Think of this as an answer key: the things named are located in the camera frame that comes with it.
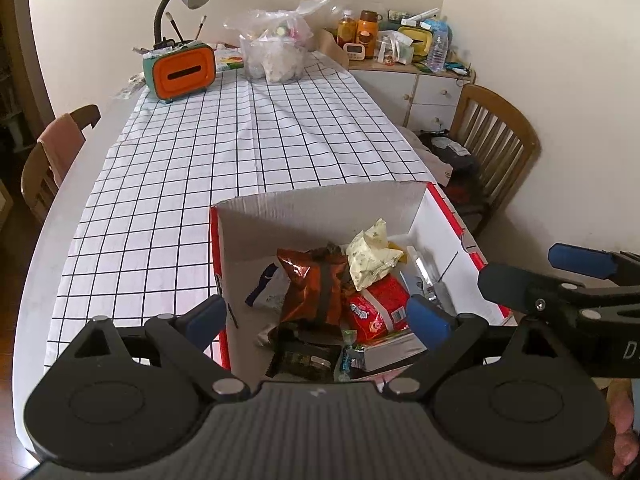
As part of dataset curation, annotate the small green candy wrapper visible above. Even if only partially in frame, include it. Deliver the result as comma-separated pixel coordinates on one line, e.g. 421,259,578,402
339,329,367,377

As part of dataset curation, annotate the wooden slatted chair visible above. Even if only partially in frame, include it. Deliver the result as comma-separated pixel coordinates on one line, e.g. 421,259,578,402
440,84,542,237

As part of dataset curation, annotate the black-checked white tablecloth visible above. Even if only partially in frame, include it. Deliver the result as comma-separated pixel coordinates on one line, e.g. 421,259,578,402
44,52,482,369

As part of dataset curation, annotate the blue globe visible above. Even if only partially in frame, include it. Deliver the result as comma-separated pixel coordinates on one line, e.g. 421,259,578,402
422,16,454,44

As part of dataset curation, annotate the orange tissue box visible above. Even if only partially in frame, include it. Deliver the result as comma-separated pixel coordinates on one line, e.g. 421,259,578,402
142,42,217,105

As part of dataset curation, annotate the red snack packet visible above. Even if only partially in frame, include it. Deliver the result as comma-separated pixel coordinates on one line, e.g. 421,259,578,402
347,275,412,344

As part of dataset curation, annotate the white and navy snack packet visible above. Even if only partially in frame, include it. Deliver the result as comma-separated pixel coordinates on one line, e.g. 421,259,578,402
245,263,292,312

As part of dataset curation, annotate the person's right hand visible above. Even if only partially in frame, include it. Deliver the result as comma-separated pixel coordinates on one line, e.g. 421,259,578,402
606,379,640,478

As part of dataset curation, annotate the clear plastic bag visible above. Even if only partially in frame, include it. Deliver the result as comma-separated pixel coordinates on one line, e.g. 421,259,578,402
224,0,343,85

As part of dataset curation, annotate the orange-brown snack packet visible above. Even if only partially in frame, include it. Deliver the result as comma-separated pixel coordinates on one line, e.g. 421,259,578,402
276,247,352,329

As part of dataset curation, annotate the wooden door frame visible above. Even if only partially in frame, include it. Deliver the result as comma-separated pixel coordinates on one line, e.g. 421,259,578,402
11,0,57,128

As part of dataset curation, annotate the white cardboard box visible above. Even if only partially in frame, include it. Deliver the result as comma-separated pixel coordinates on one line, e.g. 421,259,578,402
210,180,516,387

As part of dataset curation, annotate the pale yellow snack packet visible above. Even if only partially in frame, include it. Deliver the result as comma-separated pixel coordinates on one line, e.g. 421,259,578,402
346,218,403,291

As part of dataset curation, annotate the black bag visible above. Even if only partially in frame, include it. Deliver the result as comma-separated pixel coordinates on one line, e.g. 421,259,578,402
429,134,482,177

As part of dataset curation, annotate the silver and black snack packet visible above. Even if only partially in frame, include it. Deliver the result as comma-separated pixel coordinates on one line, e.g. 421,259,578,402
361,331,429,374

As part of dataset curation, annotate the clear water bottle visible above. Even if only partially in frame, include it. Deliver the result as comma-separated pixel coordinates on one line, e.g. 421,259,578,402
426,22,449,74

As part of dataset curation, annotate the wooden chair with curved back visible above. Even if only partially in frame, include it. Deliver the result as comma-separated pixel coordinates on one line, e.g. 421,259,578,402
21,104,102,226

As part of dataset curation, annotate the yellow bottle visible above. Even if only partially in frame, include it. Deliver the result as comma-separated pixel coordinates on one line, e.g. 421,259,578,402
336,9,358,49

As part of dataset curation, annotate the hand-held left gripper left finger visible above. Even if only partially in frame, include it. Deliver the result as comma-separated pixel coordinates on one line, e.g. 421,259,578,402
50,295,249,402

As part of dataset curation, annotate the pink cloth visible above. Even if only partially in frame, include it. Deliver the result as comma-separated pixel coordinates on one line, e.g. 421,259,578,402
36,112,87,187

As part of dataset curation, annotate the beige cloth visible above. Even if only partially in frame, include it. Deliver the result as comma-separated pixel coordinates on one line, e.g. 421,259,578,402
399,127,452,187

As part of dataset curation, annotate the white printed packet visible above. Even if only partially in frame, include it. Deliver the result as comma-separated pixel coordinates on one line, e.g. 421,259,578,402
215,47,247,74

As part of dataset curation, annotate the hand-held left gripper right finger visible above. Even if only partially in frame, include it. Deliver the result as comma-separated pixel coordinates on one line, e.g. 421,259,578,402
381,296,576,402

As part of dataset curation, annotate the orange thermos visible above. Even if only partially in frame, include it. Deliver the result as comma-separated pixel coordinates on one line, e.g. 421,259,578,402
356,10,379,59

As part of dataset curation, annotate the yellow tissue box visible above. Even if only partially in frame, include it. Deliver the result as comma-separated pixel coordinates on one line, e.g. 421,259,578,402
397,25,435,59

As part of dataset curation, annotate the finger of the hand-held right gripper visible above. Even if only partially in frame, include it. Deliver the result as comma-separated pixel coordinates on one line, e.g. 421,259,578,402
477,262,640,322
547,243,640,288

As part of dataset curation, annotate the white cabinet with wooden top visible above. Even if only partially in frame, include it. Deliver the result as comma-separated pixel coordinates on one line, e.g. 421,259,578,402
324,27,477,134

